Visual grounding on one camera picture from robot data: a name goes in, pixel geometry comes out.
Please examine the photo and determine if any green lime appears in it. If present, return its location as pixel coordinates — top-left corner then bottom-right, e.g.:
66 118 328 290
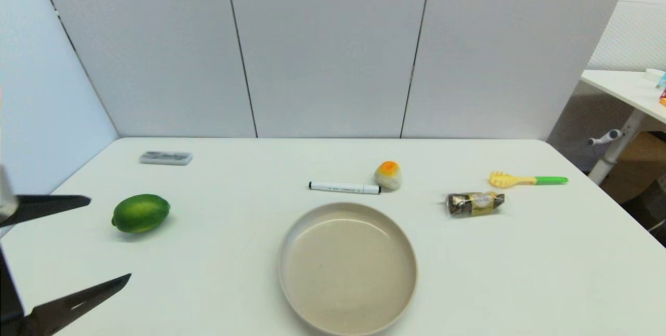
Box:
112 194 171 234

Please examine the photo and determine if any grey table crank handle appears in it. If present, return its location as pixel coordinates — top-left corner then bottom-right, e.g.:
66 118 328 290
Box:
587 129 623 146

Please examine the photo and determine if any gold wrapped candy pack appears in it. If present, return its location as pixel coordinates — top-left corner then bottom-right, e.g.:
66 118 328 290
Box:
445 191 506 217

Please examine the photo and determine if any brown cardboard box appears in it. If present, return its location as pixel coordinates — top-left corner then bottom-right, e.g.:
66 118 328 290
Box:
600 132 666 204

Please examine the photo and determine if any yellow toy fork green handle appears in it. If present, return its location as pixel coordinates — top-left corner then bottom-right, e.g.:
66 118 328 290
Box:
489 171 569 189

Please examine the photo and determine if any white marker with black cap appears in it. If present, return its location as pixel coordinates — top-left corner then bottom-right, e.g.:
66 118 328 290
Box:
309 181 381 195

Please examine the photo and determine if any beige round plate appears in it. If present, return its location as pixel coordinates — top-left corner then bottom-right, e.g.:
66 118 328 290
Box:
278 202 418 336

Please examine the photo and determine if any white pegboard panel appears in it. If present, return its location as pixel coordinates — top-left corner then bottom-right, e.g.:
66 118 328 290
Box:
587 0 666 72

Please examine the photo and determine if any white side table leg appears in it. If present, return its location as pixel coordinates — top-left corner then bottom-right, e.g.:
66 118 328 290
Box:
588 109 646 186

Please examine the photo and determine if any white toy egg orange yolk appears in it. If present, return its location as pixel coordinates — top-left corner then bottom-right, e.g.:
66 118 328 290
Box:
374 161 402 191

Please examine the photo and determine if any white side table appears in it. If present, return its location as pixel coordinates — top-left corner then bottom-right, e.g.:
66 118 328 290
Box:
580 69 666 124

